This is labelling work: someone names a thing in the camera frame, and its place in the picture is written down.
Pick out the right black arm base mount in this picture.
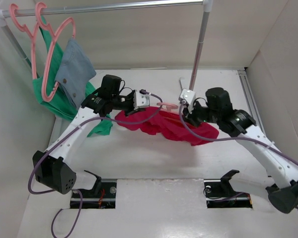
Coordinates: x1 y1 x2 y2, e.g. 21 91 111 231
203 170 253 209

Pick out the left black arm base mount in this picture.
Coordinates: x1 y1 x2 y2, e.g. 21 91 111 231
74 170 117 209

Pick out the aluminium rail right side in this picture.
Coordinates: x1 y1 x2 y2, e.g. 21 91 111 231
237 69 266 135

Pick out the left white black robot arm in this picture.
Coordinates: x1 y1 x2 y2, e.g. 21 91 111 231
30 74 150 197

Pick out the metal clothes rack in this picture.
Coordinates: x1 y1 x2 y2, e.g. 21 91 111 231
0 0 213 90

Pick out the pink hanger holding green shirt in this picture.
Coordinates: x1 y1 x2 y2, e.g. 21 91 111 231
8 1 49 81

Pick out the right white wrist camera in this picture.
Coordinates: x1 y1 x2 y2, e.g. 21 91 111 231
179 88 196 113

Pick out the pink hanger holding denim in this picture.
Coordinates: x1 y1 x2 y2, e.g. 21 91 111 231
35 2 76 102

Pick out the pink plastic hanger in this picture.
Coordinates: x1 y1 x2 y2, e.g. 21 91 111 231
156 102 178 113

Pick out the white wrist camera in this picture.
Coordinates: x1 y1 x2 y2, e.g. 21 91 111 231
179 88 196 113
133 90 150 109

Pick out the red t shirt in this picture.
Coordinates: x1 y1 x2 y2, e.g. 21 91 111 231
115 107 208 146

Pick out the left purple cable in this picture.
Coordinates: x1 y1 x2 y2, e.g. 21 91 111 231
27 89 164 238

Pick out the green t shirt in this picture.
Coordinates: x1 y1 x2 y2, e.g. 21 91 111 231
31 16 114 137

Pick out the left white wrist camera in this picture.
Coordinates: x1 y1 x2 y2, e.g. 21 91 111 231
133 90 150 109

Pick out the blue denim garment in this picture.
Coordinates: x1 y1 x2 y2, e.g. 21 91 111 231
55 38 96 109

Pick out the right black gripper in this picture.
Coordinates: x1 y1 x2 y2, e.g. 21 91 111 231
181 99 221 127

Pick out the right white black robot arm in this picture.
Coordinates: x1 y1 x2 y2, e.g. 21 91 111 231
179 87 298 214

